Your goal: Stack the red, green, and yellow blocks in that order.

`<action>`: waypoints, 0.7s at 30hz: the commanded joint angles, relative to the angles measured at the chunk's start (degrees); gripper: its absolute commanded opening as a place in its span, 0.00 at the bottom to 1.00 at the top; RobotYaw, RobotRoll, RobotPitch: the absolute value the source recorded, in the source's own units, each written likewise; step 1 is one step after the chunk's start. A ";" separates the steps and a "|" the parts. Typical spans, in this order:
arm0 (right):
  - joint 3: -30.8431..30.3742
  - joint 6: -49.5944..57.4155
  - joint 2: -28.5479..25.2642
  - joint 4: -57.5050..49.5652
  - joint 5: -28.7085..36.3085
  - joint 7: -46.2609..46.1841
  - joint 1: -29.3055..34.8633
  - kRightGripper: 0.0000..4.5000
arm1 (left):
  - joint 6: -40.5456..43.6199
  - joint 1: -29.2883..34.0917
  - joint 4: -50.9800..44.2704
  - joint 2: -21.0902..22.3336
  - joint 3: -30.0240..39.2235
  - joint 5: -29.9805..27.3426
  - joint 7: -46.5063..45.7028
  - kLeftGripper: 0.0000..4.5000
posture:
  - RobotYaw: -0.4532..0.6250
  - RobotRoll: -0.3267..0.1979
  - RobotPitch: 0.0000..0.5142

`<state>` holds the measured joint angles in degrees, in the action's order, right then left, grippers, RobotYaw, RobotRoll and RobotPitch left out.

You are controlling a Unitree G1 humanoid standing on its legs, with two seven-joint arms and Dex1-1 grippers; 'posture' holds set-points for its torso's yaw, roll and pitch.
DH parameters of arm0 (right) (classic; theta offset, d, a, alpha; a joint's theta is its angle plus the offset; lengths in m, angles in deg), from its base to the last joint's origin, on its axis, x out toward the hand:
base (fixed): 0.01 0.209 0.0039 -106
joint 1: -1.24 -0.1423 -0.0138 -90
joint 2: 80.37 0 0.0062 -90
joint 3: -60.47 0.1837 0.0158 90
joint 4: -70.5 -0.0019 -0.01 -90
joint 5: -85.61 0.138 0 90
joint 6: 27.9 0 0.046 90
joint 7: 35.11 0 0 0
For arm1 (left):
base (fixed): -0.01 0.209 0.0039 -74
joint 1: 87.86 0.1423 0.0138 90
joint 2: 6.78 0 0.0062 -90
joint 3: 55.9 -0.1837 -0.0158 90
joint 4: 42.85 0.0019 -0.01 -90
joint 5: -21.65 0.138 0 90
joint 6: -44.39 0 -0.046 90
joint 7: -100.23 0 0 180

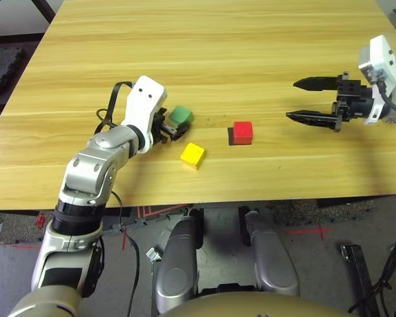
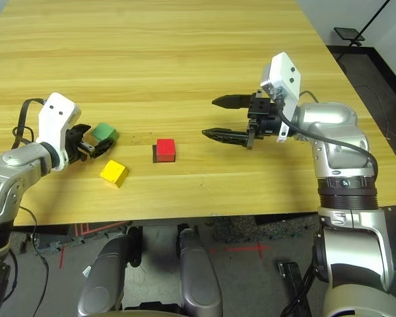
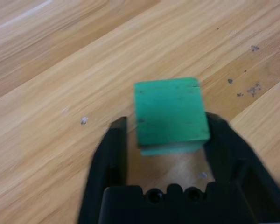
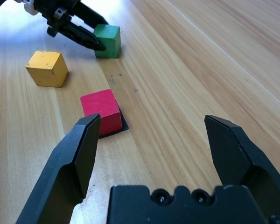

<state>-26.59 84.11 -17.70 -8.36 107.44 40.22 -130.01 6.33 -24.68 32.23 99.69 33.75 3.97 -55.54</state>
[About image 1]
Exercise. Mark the silver right robot leg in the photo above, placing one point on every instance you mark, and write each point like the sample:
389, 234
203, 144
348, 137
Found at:
274, 261

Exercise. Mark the red tape cross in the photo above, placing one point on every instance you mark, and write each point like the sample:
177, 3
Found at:
320, 232

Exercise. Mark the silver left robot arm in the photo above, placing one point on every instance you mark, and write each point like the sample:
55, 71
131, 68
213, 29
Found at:
95, 165

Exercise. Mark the black square marker patch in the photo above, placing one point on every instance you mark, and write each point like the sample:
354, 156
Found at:
231, 138

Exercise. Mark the black robot pelvis block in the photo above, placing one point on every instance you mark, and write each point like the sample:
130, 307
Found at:
229, 289

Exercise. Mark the speckled dark foam mat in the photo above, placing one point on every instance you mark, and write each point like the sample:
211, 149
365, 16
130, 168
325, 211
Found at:
303, 211

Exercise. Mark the dark foam floor mat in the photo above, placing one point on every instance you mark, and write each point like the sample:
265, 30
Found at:
1, 71

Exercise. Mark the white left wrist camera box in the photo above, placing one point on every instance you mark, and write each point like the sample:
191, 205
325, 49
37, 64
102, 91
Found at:
145, 99

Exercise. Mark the dark puzzle mat piece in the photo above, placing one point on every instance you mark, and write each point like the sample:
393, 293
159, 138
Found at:
135, 224

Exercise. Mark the yellow wooden block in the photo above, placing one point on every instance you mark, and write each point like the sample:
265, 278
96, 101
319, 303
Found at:
192, 153

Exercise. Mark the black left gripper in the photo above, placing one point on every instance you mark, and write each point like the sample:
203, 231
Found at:
160, 132

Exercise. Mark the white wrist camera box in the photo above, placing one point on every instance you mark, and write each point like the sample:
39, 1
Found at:
381, 53
145, 99

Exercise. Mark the tan robot torso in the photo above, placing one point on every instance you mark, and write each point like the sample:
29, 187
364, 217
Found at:
250, 307

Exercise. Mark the red tape strip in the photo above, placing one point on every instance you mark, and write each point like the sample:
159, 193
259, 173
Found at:
124, 241

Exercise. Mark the silver left robot leg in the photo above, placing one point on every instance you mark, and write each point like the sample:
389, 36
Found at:
178, 264

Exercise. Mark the grey puzzle floor mat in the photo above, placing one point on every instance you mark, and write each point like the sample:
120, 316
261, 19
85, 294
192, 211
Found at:
16, 229

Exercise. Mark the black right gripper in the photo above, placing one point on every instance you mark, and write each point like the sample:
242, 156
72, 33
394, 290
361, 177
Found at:
354, 99

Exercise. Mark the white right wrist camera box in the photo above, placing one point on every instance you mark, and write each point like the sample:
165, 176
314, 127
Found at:
381, 53

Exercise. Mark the green wooden block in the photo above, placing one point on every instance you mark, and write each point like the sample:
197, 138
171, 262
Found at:
181, 115

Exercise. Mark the small silver metal bracket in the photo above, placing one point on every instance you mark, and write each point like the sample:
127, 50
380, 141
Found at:
153, 254

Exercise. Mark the small red floor object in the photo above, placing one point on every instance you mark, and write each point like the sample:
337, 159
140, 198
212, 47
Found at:
40, 221

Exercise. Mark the silver robot leg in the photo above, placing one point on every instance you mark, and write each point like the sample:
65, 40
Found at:
178, 264
274, 261

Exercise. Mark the black metal floor stand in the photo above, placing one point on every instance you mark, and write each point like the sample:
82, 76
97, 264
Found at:
358, 261

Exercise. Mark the red wooden block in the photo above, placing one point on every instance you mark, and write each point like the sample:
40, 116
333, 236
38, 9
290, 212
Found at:
243, 132

